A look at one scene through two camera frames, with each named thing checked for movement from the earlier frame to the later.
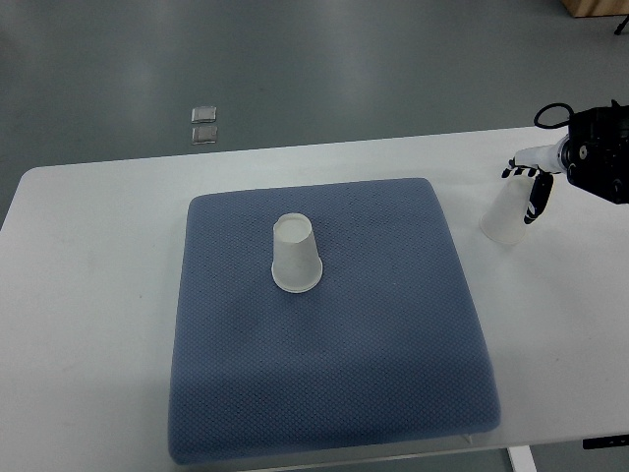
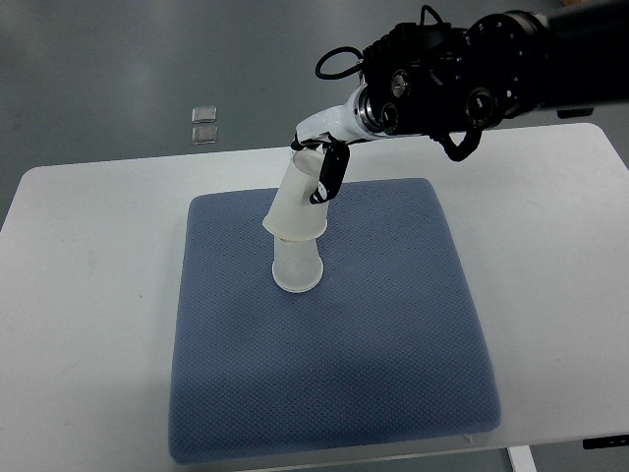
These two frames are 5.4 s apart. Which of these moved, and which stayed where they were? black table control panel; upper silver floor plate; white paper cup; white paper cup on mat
Moved: white paper cup
Stayed: upper silver floor plate; black table control panel; white paper cup on mat
